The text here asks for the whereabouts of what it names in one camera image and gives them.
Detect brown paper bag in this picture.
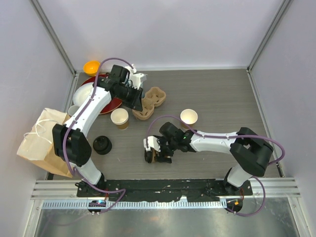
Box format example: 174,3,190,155
17,108,72,178

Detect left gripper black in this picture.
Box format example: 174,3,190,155
115,84,143,112

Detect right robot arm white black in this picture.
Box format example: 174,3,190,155
143,122,273,195

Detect small white pink cup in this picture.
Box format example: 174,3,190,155
68,105,79,117

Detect aluminium rail frame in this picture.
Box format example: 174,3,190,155
31,178,301,200

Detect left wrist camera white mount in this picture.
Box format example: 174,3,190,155
125,66,147,89

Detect lidded brown paper cup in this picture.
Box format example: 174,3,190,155
144,149,163,163

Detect white slotted cable duct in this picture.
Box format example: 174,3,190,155
42,197,227,210

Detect brown paper cups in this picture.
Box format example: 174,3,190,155
110,108,129,130

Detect cardboard cup carrier front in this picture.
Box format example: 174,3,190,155
132,98,155,120

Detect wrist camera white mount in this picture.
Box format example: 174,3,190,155
143,136,160,152
125,66,147,89

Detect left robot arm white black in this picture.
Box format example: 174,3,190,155
52,65,147,197

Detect red round tray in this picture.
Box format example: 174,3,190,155
81,76,122,115

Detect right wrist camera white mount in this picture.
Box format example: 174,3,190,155
143,136,160,152

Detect orange bowl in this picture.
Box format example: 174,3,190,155
83,60,100,77

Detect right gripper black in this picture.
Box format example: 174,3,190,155
154,135,178,163

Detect cardboard cup carrier back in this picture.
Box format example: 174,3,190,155
144,87,166,107

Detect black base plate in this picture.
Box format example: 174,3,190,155
76,178,255,202

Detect black lid stack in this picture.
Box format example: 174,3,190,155
93,136,112,155

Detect cardboard cup carrier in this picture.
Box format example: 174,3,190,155
132,98,155,120
144,87,166,107

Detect white plate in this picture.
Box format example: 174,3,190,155
73,82,93,107

